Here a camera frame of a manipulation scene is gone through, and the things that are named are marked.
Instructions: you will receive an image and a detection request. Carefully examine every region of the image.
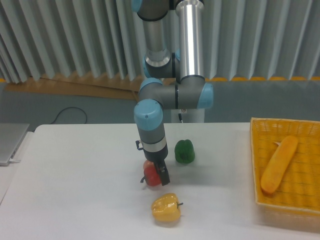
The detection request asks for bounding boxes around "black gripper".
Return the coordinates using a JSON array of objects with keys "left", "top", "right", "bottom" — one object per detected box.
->
[{"left": 143, "top": 148, "right": 171, "bottom": 186}]

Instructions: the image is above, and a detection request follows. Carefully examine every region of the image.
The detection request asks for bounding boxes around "red bell pepper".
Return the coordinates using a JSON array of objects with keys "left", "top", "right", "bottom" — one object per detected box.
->
[{"left": 140, "top": 166, "right": 162, "bottom": 187}]

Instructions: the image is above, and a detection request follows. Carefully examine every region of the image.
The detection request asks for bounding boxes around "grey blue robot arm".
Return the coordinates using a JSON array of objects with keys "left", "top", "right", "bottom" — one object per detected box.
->
[{"left": 131, "top": 0, "right": 214, "bottom": 186}]

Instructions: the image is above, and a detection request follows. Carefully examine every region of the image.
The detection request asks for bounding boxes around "yellow woven basket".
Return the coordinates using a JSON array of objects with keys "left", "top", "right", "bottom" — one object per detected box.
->
[{"left": 250, "top": 117, "right": 320, "bottom": 233}]

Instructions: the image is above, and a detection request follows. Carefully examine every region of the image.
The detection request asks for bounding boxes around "brown egg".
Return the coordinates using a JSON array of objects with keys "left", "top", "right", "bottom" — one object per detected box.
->
[{"left": 143, "top": 160, "right": 154, "bottom": 169}]

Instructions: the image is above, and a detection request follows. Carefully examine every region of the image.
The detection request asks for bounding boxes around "green bell pepper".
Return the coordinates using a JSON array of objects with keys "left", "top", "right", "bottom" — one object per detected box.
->
[{"left": 174, "top": 139, "right": 195, "bottom": 164}]

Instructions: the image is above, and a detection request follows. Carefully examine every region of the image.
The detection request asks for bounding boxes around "yellow bell pepper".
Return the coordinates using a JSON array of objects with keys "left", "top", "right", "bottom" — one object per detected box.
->
[{"left": 150, "top": 193, "right": 183, "bottom": 222}]

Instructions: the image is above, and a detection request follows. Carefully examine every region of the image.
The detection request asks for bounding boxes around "brown cardboard sheet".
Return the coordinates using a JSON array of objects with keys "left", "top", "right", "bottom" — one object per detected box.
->
[{"left": 5, "top": 72, "right": 143, "bottom": 101}]

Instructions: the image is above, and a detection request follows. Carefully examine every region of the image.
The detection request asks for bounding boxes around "orange bread loaf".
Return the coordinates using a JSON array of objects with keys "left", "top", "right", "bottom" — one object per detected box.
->
[{"left": 260, "top": 135, "right": 298, "bottom": 194}]

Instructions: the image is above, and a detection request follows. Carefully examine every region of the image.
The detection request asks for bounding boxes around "silver laptop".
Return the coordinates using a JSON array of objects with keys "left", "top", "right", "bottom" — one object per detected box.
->
[{"left": 0, "top": 123, "right": 29, "bottom": 167}]

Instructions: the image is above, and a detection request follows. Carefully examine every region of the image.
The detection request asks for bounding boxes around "white pleated curtain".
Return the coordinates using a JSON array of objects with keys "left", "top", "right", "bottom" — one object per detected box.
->
[{"left": 0, "top": 0, "right": 320, "bottom": 83}]

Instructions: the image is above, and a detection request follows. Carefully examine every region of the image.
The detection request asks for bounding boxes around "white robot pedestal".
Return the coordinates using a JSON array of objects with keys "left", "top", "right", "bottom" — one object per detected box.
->
[{"left": 170, "top": 109, "right": 205, "bottom": 123}]

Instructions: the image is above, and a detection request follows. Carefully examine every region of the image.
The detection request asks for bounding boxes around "black floor cable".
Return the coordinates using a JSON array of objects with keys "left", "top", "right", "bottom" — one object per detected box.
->
[{"left": 48, "top": 106, "right": 88, "bottom": 125}]

